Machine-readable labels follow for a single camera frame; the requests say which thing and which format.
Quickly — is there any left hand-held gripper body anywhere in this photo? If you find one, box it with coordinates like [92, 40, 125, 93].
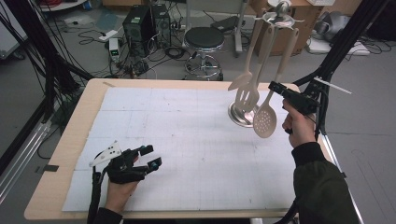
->
[89, 139, 149, 185]

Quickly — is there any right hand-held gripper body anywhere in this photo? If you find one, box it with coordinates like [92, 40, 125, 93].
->
[281, 77, 353, 116]

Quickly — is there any beige perforated skimmer spoon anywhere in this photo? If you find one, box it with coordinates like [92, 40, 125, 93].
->
[252, 27, 300, 139]

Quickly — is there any wooden slotted spatula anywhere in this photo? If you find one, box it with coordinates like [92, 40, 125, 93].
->
[227, 18, 265, 91]

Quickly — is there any metal utensil stand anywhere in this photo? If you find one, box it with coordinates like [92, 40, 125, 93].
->
[228, 0, 304, 129]

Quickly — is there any person's left hand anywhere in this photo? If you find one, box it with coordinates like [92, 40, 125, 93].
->
[104, 181, 140, 215]

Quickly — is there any person's right hand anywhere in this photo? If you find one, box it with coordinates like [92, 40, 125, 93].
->
[281, 100, 318, 149]

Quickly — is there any white foam mat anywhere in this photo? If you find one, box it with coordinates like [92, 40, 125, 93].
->
[62, 86, 329, 213]

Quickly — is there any large cardboard box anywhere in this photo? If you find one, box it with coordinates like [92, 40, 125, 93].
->
[250, 0, 325, 58]

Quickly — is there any wooden table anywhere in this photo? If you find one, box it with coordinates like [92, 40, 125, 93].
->
[23, 77, 356, 221]

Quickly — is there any black tape strip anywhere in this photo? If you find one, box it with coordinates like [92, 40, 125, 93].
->
[35, 164, 60, 174]

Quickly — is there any grey rounded device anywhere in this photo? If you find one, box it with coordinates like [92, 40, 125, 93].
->
[313, 11, 352, 42]

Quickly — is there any black round stool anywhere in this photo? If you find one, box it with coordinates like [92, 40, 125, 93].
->
[183, 26, 226, 82]

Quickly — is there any small white power supply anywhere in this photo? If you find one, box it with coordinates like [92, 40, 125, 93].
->
[108, 37, 121, 62]

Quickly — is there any white power strip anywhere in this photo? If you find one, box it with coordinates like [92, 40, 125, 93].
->
[98, 29, 120, 43]

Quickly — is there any large black computer tower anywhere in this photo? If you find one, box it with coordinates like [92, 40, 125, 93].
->
[122, 5, 157, 58]

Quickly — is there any small black computer tower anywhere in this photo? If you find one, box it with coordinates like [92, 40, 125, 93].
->
[151, 3, 172, 49]

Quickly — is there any round white table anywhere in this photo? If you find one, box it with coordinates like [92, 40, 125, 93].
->
[39, 0, 88, 13]

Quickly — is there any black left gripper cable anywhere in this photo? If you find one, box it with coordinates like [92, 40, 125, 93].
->
[87, 164, 105, 224]

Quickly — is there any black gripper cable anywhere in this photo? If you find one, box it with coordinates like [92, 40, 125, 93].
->
[278, 199, 300, 224]
[87, 164, 105, 224]

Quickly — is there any aluminium rail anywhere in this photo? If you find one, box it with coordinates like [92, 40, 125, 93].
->
[307, 104, 365, 224]
[0, 119, 52, 203]

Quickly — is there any black metal frame post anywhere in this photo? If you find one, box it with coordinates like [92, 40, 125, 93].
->
[293, 0, 391, 141]
[0, 0, 94, 123]

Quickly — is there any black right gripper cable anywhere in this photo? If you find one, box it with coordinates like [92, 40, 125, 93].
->
[278, 199, 300, 224]

